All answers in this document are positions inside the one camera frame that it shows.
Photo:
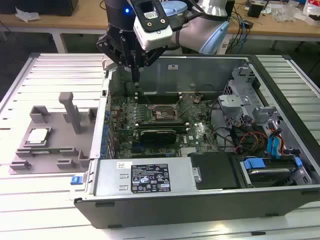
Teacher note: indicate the CPU socket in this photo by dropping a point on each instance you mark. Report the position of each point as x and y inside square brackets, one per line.
[163, 113]

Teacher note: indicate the round coin battery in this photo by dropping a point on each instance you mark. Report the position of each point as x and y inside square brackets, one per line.
[197, 100]

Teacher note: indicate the silver CPU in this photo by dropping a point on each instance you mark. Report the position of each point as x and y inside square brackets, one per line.
[37, 135]

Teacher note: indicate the red and white bag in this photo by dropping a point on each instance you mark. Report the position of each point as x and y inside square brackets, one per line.
[311, 12]

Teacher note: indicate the black plastic shroud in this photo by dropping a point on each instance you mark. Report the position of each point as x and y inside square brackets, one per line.
[215, 170]

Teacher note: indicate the metal locking lever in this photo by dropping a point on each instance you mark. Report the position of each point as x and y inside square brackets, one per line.
[149, 100]
[180, 100]

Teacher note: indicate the green motherboard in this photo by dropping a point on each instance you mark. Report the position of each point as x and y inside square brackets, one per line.
[200, 130]

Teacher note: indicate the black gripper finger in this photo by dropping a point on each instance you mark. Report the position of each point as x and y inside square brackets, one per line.
[110, 47]
[153, 56]

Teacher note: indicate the hard disk in blue carrier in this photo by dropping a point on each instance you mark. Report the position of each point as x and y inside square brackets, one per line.
[270, 175]

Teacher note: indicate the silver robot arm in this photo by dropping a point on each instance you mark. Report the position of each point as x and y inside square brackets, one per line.
[192, 35]

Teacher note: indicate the large black box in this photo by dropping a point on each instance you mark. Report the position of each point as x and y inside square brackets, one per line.
[37, 6]

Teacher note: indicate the silver chipset heatsink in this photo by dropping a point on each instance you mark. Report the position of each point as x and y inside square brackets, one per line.
[188, 151]

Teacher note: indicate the crumpled white plastic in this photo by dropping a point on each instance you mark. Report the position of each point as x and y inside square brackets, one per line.
[27, 15]

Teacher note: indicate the grey parts rack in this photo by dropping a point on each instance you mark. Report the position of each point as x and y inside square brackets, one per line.
[57, 140]

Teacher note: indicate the small black box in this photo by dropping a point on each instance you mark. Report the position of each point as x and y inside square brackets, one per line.
[255, 10]

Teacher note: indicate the white case sticker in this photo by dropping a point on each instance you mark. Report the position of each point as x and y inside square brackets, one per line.
[172, 67]

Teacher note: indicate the blue case latch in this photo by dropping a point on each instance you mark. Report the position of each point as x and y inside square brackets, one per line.
[76, 180]

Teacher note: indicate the black power adapter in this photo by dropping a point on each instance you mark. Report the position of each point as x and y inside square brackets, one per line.
[248, 24]

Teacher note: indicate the black PC case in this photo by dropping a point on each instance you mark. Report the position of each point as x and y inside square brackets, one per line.
[175, 212]

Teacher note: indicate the metal drive cage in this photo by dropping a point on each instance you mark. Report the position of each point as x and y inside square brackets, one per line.
[233, 102]

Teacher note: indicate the black graphics card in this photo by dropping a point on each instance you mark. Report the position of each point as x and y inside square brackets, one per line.
[157, 140]

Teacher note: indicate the black computer tower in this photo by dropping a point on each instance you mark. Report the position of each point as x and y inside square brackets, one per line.
[230, 10]

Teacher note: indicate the clear plastic bags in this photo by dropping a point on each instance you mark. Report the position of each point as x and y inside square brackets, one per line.
[287, 12]

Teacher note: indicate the silver power supply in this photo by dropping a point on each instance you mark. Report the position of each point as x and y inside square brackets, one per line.
[110, 177]

